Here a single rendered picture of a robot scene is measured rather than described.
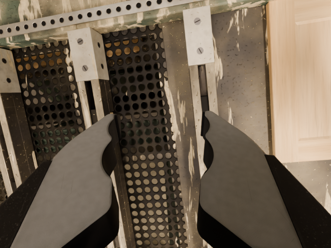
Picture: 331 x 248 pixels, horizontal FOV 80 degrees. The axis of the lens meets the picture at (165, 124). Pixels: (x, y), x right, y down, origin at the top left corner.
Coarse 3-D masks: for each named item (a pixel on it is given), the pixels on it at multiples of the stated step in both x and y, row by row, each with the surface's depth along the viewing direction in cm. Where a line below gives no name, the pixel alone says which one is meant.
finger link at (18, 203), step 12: (36, 168) 8; (48, 168) 8; (36, 180) 7; (24, 192) 7; (36, 192) 7; (12, 204) 6; (24, 204) 6; (0, 216) 6; (12, 216) 6; (24, 216) 6; (0, 228) 6; (12, 228) 6; (0, 240) 6; (12, 240) 6
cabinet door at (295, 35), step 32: (288, 0) 47; (320, 0) 46; (288, 32) 48; (320, 32) 48; (288, 64) 49; (320, 64) 49; (288, 96) 51; (320, 96) 50; (288, 128) 52; (320, 128) 51; (288, 160) 53
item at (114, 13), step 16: (128, 0) 48; (144, 0) 48; (160, 0) 47; (176, 0) 47; (192, 0) 46; (48, 16) 51; (64, 16) 50; (80, 16) 50; (96, 16) 50; (112, 16) 49; (0, 32) 53; (16, 32) 53; (32, 32) 53
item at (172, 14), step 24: (0, 0) 52; (24, 0) 52; (48, 0) 51; (72, 0) 50; (96, 0) 50; (120, 0) 49; (216, 0) 46; (240, 0) 46; (264, 0) 47; (0, 24) 54; (96, 24) 50; (120, 24) 50; (144, 24) 53
